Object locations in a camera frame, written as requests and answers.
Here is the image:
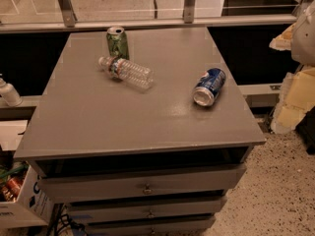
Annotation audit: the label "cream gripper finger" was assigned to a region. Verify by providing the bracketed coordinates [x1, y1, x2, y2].
[269, 24, 295, 51]
[271, 66, 315, 134]

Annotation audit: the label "blue pepsi can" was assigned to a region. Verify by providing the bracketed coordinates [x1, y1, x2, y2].
[192, 68, 226, 107]

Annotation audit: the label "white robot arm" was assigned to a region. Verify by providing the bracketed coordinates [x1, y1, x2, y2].
[269, 1, 315, 134]

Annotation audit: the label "green soda can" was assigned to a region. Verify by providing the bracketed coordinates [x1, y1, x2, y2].
[106, 27, 129, 59]

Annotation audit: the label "orange can in box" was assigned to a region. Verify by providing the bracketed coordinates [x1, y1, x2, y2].
[3, 176, 23, 201]

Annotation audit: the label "top grey drawer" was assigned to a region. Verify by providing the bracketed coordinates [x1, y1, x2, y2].
[38, 164, 246, 204]

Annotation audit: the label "grey drawer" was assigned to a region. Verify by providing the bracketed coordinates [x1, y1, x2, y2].
[38, 164, 246, 204]
[86, 216, 215, 236]
[68, 196, 226, 223]

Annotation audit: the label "clear plastic water bottle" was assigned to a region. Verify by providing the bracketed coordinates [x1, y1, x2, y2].
[98, 57, 154, 90]

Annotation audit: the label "bottom grey drawer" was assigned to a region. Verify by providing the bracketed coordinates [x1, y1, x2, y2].
[86, 216, 215, 236]

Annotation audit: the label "grey drawer cabinet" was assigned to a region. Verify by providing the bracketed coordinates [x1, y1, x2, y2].
[15, 28, 264, 228]

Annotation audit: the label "middle grey drawer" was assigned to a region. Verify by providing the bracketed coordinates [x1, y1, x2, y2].
[68, 196, 226, 223]

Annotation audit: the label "white plastic bottle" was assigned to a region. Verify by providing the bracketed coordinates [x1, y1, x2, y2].
[0, 78, 23, 106]

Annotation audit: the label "white cardboard box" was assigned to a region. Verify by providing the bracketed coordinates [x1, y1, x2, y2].
[0, 167, 54, 228]

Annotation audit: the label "middle metal bracket post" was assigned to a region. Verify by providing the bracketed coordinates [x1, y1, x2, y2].
[183, 0, 196, 24]

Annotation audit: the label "metal bracket post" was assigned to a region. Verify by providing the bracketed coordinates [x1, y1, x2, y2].
[57, 0, 77, 28]
[183, 0, 196, 24]

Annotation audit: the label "left metal bracket post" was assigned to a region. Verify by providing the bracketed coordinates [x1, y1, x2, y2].
[57, 0, 77, 28]

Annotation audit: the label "black cables under cabinet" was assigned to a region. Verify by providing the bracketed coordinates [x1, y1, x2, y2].
[45, 204, 89, 236]

